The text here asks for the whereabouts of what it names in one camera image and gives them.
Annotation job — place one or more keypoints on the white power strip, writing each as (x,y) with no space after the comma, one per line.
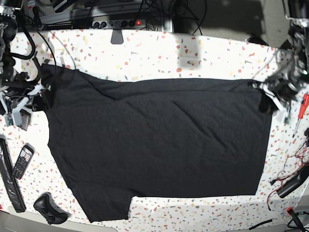
(119,24)

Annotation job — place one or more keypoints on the red handled screwdriver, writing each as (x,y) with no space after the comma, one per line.
(303,107)

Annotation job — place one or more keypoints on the red black tool handle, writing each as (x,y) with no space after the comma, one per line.
(298,219)

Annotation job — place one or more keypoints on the black cordless phone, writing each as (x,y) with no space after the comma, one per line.
(23,161)

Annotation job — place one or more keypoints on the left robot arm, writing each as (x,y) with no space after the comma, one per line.
(297,12)

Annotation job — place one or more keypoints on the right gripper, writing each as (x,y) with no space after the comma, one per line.
(16,94)

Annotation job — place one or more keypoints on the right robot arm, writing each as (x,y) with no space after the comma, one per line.
(10,21)

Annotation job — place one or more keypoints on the long black bar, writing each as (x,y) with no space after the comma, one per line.
(9,180)

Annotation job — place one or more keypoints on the black game controller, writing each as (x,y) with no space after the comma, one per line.
(52,215)

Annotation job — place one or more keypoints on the black cylinder with wires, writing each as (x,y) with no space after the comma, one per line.
(296,181)

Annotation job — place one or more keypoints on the grey table clamp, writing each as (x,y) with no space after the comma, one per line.
(117,37)

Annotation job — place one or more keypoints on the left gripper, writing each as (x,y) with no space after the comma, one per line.
(283,92)

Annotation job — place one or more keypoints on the black T-shirt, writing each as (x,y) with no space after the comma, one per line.
(181,138)

